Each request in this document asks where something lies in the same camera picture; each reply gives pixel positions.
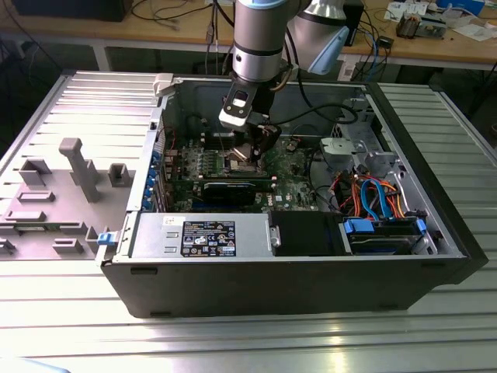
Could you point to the small black adapter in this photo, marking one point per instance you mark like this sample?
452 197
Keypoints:
386 41

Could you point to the green RAM stick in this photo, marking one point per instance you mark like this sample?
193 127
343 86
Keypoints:
217 179

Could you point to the silver coin battery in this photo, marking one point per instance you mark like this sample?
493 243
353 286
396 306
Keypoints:
291 147

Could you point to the CPU socket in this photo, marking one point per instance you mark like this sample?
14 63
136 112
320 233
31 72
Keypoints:
237 166

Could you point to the large black box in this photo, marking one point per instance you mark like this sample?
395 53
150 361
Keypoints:
70 9

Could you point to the metal locking lever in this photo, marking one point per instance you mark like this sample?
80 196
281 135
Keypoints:
221 140

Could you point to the beige case latch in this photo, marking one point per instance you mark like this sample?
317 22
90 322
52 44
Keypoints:
163 83

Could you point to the blue case latch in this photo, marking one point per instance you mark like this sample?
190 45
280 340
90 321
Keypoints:
106 239

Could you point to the small black box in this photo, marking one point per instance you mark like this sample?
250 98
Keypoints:
354 19

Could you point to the silver metal disk bay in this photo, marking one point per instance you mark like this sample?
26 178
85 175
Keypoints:
341 149

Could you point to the black PC case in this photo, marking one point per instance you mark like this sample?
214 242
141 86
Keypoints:
272 287

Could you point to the wooden workbench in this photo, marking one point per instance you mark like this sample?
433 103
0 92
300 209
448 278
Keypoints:
116 31

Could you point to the metal heat sink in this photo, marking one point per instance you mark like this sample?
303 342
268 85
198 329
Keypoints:
407 26

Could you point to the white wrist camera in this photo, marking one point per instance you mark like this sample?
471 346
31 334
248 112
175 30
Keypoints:
233 118

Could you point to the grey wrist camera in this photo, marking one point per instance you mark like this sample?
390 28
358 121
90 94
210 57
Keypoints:
290 70

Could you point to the grey parts rack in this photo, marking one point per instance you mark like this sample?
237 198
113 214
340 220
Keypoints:
70 202

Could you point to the silver CPU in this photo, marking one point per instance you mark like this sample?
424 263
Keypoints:
244 151

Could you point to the green motherboard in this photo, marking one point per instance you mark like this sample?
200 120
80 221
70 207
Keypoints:
295 182

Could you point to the white paper sheets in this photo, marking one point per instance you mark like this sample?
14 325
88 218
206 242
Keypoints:
475 32

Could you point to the hard disk in blue carrier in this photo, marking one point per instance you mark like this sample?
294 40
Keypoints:
380 242

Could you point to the black graphics card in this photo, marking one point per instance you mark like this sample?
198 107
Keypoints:
229 192

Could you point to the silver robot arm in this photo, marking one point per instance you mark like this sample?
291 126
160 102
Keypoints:
258 39

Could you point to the grey power supply unit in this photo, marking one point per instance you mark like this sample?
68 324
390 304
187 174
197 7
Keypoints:
155 233

